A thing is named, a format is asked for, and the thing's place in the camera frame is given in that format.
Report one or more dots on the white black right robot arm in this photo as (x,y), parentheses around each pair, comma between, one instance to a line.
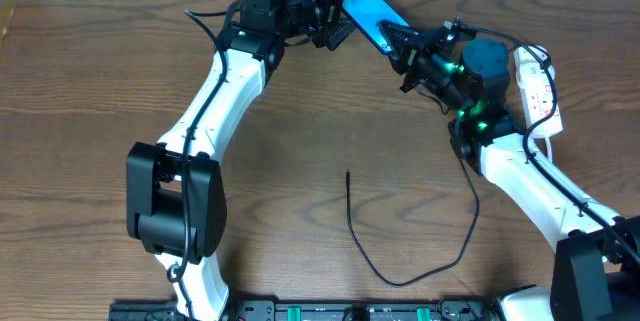
(596,267)

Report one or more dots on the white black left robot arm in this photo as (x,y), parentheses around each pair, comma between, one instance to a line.
(176,205)

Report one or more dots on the white power strip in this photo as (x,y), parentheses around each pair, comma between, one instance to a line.
(537,103)

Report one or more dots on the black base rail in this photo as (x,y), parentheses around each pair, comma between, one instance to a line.
(266,310)

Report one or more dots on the blue Galaxy smartphone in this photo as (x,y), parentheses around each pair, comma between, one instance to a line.
(366,16)

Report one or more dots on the white USB charger adapter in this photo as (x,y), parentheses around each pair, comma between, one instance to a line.
(527,66)

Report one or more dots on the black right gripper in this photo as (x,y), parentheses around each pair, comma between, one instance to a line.
(409,56)

